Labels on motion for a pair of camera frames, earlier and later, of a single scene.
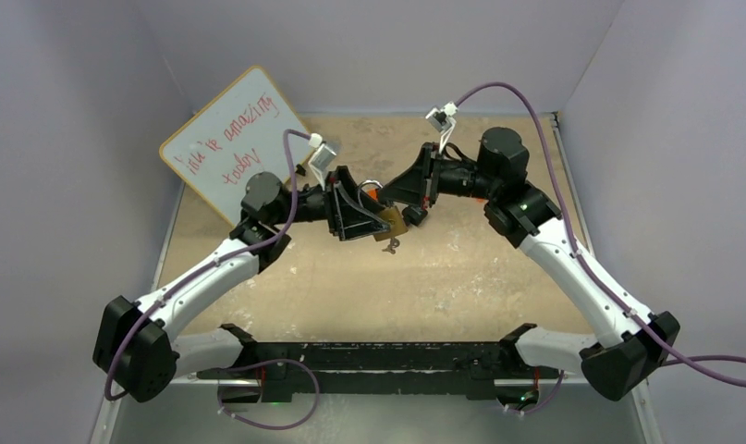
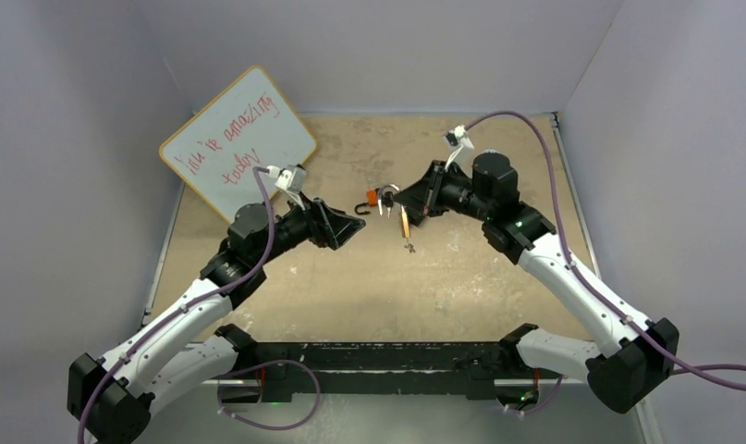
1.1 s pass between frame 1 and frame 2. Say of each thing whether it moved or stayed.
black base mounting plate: stayed
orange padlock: stayed
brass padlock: moved
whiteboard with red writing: stayed
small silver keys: moved
